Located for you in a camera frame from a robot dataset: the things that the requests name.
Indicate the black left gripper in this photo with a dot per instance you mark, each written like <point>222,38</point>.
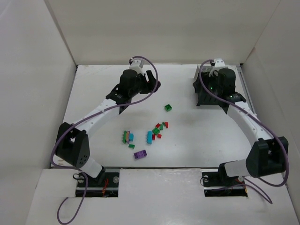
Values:
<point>145,82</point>

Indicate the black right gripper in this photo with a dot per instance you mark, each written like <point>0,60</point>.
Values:
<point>204,87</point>

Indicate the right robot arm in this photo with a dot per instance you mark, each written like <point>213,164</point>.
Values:
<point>268,153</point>

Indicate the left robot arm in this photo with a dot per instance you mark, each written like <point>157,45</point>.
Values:
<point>72,144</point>

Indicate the white slotted container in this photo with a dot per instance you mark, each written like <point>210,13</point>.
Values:
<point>207,68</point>

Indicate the black slotted container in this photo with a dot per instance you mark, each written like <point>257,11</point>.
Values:
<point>204,98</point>

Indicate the green square lego brick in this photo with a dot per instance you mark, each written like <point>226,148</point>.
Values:
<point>168,107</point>

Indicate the green lego brick centre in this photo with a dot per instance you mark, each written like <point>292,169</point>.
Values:
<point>156,131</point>

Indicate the cyan long lego brick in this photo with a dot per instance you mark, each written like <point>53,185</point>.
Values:
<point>149,137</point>

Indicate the stacked multicolour lego pile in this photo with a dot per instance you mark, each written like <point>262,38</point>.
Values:
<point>127,137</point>

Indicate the small green lego brick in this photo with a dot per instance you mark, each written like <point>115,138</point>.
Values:
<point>132,146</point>

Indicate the purple flat lego brick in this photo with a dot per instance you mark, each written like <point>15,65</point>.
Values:
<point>140,154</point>

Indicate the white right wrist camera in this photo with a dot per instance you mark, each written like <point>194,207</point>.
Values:
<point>216,65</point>

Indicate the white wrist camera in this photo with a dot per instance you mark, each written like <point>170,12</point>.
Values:
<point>216,65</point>
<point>136,65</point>

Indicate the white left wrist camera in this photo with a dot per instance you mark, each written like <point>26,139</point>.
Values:
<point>136,65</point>

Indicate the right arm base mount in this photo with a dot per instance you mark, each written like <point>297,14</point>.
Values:
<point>218,184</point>

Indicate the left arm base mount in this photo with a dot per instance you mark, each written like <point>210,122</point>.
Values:
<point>106,185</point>

